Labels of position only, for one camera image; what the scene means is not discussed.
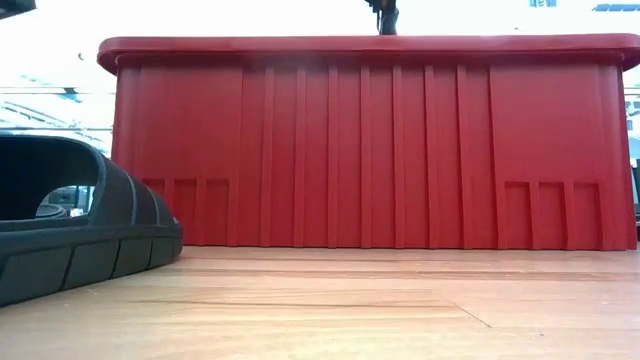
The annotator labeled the red plastic bin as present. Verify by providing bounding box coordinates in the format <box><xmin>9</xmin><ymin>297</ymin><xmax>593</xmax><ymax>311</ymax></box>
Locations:
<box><xmin>96</xmin><ymin>32</ymin><xmax>640</xmax><ymax>251</ymax></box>

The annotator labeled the black foam slide sandal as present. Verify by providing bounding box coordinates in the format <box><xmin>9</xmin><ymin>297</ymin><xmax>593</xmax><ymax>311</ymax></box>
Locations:
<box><xmin>0</xmin><ymin>132</ymin><xmax>184</xmax><ymax>308</ymax></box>

